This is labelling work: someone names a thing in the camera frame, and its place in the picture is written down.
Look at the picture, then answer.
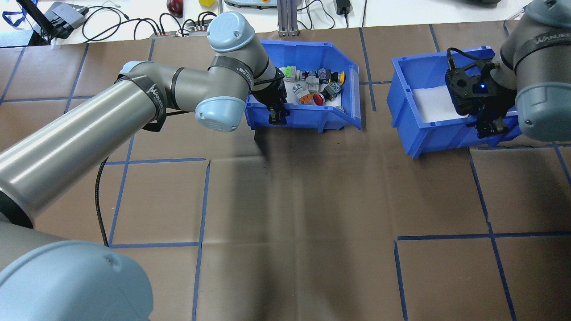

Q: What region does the blue bin with push buttons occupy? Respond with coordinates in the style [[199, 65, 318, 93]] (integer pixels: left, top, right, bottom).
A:
[[244, 40, 363, 133]]

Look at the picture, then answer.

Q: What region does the blue bin with capacitors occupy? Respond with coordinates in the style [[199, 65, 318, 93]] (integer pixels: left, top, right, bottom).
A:
[[386, 45, 522, 160]]

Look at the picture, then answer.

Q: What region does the pile of push-button switches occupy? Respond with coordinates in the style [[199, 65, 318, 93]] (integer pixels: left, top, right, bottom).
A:
[[279, 67, 347, 112]]

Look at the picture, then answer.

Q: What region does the black box device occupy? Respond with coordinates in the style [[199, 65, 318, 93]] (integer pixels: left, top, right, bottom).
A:
[[45, 1, 89, 29]]

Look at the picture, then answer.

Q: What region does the white foam pad under capacitors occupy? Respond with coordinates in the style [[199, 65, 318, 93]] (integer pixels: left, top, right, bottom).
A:
[[410, 85, 520, 124]]

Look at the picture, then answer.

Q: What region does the grey tray device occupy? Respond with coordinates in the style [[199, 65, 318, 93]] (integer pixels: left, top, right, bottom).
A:
[[223, 0, 279, 10]]

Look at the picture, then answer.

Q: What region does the black stand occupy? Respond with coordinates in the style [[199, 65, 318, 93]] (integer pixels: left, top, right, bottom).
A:
[[16, 0, 56, 45]]

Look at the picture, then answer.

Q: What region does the silver switch with orange base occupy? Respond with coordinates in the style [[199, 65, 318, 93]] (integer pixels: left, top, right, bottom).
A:
[[292, 84, 313, 105]]

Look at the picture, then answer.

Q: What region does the black velcro cable strap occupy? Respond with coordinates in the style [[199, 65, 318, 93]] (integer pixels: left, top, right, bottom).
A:
[[501, 26, 571, 74], [208, 54, 271, 92], [114, 74, 168, 132]]

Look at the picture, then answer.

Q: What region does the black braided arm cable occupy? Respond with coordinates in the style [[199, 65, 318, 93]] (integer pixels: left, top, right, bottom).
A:
[[447, 48, 498, 72]]

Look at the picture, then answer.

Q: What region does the aluminium profile post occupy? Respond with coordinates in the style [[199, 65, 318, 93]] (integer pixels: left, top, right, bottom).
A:
[[277, 0, 299, 37]]

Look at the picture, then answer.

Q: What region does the black looped desk cable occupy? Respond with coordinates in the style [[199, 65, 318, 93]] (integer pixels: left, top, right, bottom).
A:
[[83, 4, 154, 43]]

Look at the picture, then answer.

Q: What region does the blue lanyard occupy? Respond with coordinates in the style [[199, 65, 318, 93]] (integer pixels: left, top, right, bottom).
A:
[[2, 9, 23, 27]]

